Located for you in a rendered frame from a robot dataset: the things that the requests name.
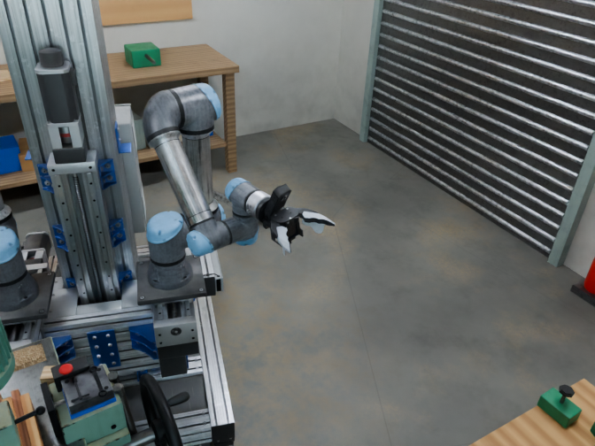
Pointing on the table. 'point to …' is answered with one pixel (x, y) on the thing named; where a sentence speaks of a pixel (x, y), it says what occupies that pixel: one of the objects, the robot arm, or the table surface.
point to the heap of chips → (28, 357)
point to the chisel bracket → (10, 435)
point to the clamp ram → (51, 408)
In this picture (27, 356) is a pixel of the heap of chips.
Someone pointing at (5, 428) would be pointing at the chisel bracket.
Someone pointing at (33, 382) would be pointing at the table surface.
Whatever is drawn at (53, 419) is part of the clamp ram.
